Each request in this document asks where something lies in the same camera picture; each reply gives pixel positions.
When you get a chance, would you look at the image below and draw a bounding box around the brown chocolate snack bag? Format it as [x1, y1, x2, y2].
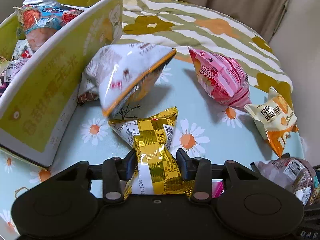
[251, 157, 319, 206]

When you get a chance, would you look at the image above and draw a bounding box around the pink striped snack bag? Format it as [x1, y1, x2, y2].
[188, 47, 251, 108]

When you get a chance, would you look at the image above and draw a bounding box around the green cardboard box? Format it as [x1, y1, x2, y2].
[1, 0, 123, 167]

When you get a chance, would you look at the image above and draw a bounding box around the green striped floral duvet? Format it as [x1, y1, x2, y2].
[49, 0, 295, 111]

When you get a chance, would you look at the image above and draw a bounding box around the white orange snack bag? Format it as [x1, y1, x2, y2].
[77, 43, 176, 117]

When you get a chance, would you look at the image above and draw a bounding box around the pink strawberry snack bag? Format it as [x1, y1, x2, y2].
[212, 181, 224, 198]

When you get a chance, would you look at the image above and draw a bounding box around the light blue daisy tablecloth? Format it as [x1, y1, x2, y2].
[0, 52, 308, 240]

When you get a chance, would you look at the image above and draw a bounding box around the shrimp flake snack bag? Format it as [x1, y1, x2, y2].
[14, 0, 87, 51]

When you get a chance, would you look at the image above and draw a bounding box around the cream orange cake packet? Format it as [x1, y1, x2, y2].
[244, 87, 297, 157]

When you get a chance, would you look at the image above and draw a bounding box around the purple snack bag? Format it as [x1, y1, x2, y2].
[0, 59, 29, 96]

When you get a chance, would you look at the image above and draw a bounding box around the gold yellow snack bag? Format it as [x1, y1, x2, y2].
[108, 107, 194, 198]

